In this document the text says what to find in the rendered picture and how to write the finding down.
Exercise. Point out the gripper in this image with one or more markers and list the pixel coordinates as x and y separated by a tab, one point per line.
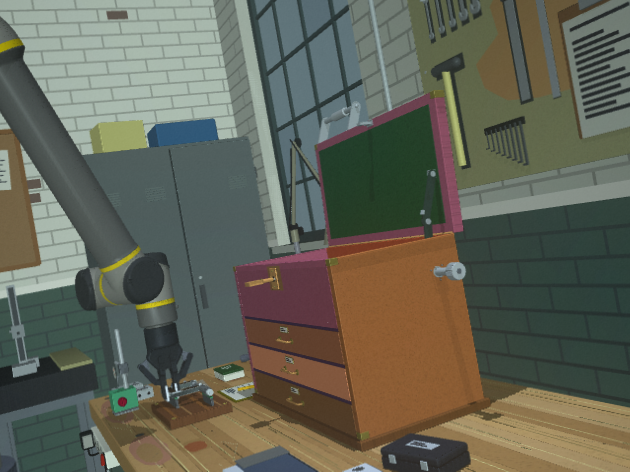
163	347

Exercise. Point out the silver micrometer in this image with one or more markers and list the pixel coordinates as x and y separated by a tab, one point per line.
193	390

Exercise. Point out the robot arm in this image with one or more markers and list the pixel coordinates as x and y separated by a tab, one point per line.
59	162

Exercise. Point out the brown wooden felt rest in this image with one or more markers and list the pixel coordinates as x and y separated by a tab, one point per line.
194	413

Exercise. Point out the orange wooden tool chest body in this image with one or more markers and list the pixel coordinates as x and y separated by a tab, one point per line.
408	339

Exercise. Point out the maroon green-lined chest lid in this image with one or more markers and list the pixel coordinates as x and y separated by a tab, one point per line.
381	172

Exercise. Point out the silver thumbscrew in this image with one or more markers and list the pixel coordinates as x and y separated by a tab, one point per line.
453	271

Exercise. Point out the dark lid stay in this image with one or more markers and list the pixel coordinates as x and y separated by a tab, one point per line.
429	202

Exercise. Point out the black hex key set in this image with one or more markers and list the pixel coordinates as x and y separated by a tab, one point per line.
507	140

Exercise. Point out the small grey metal block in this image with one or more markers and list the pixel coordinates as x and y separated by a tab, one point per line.
145	392

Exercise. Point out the green magnetic indicator stand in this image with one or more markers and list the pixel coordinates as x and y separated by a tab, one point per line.
123	399

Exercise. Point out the green book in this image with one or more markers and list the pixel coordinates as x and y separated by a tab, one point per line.
229	372

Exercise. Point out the white yellow card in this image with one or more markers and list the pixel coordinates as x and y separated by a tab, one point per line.
236	391

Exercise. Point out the olive pad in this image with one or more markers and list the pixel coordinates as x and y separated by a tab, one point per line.
71	359

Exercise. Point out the white power socket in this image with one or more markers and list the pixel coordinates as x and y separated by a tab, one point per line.
87	440

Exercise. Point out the black surface plate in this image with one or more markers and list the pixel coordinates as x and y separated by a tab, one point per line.
44	386

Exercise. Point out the dark brown drawer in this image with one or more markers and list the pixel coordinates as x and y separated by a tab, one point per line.
307	401
295	339

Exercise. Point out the light brown drawer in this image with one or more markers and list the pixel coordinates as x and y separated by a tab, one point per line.
302	369

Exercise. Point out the grey plate stand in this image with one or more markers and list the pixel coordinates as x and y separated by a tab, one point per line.
44	438

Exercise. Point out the blue grey book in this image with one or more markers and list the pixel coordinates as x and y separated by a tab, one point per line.
275	462

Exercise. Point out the grey height gauge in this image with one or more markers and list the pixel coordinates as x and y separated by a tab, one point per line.
18	334

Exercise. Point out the grey steel cabinet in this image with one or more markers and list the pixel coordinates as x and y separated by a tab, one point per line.
216	221

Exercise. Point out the grey dividers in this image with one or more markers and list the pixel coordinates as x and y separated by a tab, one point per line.
295	197

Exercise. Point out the cork notice board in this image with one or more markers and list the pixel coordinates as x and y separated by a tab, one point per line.
14	216

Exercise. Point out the white paper sheet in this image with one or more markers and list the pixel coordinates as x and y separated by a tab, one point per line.
362	468

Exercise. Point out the yellow box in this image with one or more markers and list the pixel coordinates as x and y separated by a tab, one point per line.
118	138

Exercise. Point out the blue box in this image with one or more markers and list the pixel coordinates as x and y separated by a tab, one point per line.
182	132

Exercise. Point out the black instrument case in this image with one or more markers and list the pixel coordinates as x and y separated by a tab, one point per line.
426	453

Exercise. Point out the dark framed window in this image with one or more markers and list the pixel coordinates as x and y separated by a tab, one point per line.
305	74

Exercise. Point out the olive pegboard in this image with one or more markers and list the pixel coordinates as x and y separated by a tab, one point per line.
492	138

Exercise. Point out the grey wrench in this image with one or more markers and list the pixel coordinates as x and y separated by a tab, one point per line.
441	17
463	10
452	12
429	19
474	6

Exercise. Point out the wide grey steel rule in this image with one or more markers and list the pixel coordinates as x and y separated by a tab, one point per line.
516	54

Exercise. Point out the narrow grey steel rule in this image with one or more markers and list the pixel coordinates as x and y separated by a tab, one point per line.
548	49

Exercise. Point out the brown clipboard with paper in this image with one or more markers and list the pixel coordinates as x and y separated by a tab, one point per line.
600	64

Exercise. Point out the red switch box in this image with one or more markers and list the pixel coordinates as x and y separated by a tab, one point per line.
109	460

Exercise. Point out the white wall pipe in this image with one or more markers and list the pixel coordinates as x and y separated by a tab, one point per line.
380	54

